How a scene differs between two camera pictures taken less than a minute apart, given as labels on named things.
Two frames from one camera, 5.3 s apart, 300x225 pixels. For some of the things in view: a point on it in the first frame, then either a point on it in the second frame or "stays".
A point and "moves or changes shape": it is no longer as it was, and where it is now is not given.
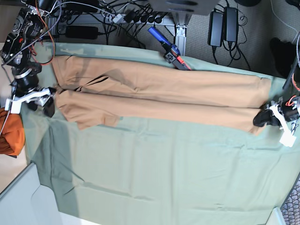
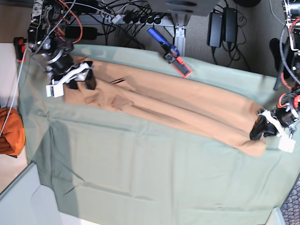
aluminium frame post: [181, 38] stays
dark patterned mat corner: [290, 208] stays
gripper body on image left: [41, 100] to [78, 74]
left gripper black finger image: [48, 108] to [90, 81]
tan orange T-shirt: [89, 90] moves or changes shape
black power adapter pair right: [231, 24] stays
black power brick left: [81, 32] stays
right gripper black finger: [266, 116] to [259, 127]
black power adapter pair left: [215, 28] stays
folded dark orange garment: [12, 139] stays
